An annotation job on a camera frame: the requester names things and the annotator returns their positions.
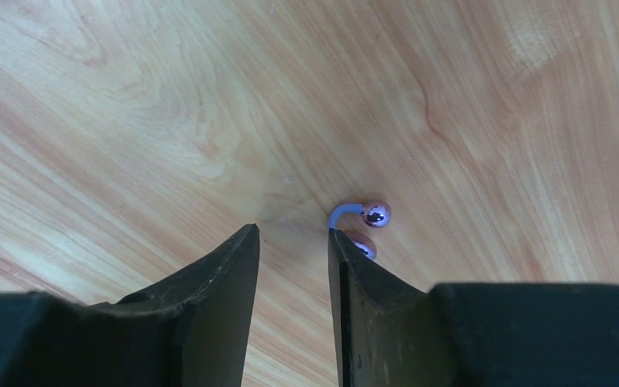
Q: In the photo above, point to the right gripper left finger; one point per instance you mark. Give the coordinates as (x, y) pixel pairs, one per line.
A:
(188, 329)

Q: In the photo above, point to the purple earbud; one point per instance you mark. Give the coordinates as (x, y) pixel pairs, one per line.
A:
(374, 213)

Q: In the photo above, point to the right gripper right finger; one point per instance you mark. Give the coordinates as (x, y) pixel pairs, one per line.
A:
(388, 333)

